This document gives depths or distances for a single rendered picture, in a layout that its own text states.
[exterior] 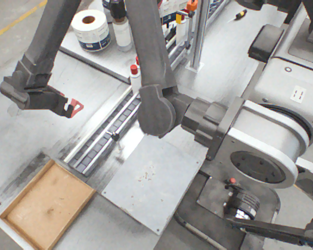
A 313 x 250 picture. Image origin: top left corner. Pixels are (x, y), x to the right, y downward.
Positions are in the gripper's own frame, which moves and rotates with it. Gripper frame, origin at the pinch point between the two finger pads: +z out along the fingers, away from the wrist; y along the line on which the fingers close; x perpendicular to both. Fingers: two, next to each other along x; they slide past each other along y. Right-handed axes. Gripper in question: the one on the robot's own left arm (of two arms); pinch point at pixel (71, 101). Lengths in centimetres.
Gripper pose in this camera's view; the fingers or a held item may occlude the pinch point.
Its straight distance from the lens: 88.2
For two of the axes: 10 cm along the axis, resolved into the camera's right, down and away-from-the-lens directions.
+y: -8.4, -4.3, 3.1
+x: -3.8, 9.0, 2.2
